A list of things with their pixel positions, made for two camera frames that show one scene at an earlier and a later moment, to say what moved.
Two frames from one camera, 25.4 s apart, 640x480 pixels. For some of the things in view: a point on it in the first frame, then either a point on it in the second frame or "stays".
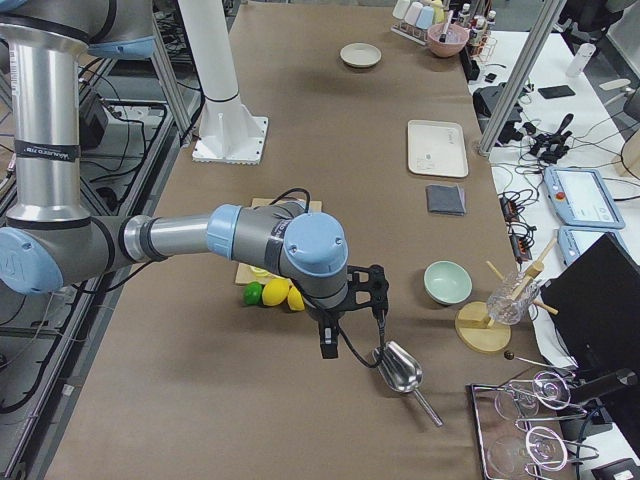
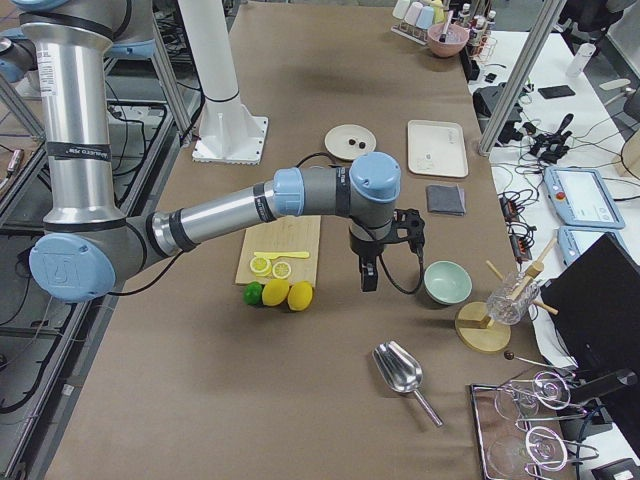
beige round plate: (360, 54) to (349, 141)
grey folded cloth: (442, 199) stays
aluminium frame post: (524, 74) stays
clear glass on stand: (517, 292) stays
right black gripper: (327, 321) to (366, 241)
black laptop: (594, 304) stays
